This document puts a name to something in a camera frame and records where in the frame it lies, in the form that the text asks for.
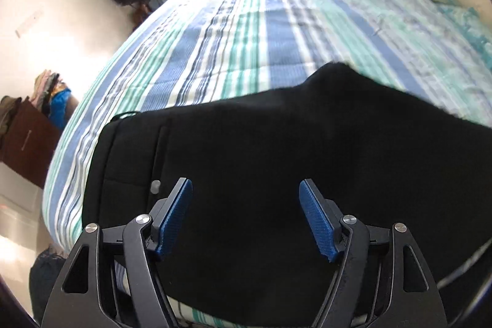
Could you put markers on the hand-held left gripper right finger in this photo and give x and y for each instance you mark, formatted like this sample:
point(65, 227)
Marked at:
point(319, 220)

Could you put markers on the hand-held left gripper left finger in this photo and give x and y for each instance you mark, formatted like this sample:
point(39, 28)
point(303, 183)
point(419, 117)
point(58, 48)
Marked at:
point(173, 220)

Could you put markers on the black pants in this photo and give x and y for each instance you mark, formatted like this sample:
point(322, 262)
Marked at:
point(250, 143)

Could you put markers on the brown wooden cabinet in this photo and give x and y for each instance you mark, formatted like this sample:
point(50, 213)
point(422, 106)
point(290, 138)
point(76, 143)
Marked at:
point(27, 143)

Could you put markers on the colourful clothes pile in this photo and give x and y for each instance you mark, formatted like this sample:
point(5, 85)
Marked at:
point(55, 97)

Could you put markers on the olive green cloth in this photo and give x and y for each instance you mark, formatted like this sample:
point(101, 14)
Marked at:
point(8, 114)

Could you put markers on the bed with striped sheet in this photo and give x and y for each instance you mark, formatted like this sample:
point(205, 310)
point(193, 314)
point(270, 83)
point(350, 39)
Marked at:
point(269, 24)

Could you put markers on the brown boots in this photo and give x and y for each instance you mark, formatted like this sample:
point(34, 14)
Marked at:
point(140, 15)

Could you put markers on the large teal patterned pillow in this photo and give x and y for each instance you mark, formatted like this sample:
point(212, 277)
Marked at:
point(467, 28)

